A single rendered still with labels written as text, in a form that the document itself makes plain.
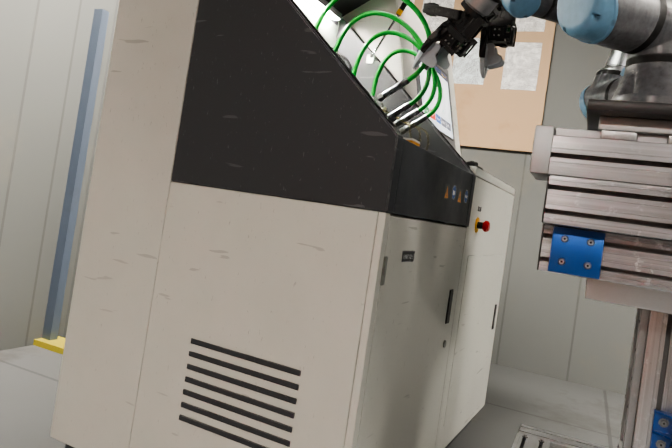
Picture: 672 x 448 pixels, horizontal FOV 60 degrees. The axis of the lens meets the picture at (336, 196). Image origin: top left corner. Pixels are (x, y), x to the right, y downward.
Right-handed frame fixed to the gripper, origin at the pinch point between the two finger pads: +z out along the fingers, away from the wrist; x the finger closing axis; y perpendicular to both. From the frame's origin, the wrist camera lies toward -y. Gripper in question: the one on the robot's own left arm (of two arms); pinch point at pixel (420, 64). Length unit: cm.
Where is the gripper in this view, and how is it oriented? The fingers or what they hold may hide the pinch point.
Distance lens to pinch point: 162.0
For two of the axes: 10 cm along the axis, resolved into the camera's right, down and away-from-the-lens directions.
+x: 6.3, -1.1, 7.7
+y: 5.6, 7.5, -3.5
